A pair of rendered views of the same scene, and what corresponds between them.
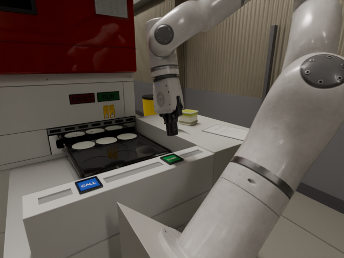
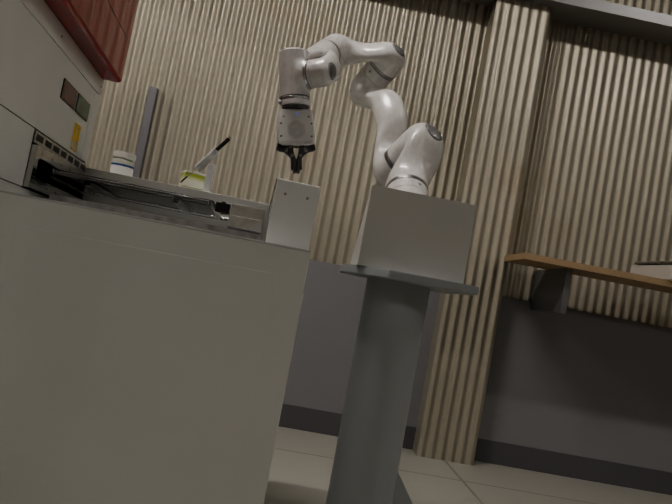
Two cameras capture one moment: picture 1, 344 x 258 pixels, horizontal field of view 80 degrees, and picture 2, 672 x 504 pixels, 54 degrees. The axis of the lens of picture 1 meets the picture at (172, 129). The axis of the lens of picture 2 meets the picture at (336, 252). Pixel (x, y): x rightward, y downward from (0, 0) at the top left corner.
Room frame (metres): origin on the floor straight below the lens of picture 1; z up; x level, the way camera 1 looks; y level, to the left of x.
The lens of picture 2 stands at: (-0.38, 1.49, 0.74)
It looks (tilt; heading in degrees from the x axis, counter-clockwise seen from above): 4 degrees up; 299
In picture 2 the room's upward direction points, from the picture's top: 11 degrees clockwise
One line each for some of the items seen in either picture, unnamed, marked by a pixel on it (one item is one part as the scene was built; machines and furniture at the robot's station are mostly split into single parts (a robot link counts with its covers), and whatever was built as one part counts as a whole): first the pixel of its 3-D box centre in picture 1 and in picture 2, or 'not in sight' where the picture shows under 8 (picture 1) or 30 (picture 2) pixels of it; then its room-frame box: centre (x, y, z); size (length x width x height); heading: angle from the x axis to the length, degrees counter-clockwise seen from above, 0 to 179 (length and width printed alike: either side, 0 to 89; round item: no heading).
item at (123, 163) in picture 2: not in sight; (122, 167); (1.26, 0.00, 1.01); 0.07 x 0.07 x 0.10
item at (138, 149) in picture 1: (114, 147); (145, 196); (0.87, 0.26, 0.90); 0.34 x 0.34 x 0.01; 36
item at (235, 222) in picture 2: not in sight; (245, 229); (0.67, 0.09, 0.87); 0.36 x 0.08 x 0.03; 126
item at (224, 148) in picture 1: (192, 137); (195, 219); (1.02, -0.11, 0.89); 0.62 x 0.35 x 0.14; 36
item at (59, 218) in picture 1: (137, 191); (286, 225); (0.54, 0.10, 0.89); 0.55 x 0.09 x 0.14; 126
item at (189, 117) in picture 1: (188, 117); (192, 183); (1.03, -0.08, 1.00); 0.07 x 0.07 x 0.07; 54
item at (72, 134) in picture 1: (97, 136); (59, 179); (1.03, 0.40, 0.89); 0.44 x 0.02 x 0.10; 126
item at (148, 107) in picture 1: (155, 116); not in sight; (3.68, 0.30, 0.37); 0.48 x 0.47 x 0.75; 32
